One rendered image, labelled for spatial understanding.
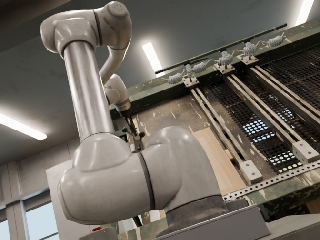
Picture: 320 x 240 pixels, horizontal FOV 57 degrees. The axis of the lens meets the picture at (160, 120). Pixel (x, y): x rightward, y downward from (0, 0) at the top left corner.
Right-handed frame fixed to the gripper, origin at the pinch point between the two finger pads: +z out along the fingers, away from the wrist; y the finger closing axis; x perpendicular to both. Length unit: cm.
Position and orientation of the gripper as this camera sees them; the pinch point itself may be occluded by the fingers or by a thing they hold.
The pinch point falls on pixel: (135, 135)
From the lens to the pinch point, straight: 180.8
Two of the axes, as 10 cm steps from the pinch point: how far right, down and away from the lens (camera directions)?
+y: 1.9, 5.1, -8.4
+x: 9.4, -3.5, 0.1
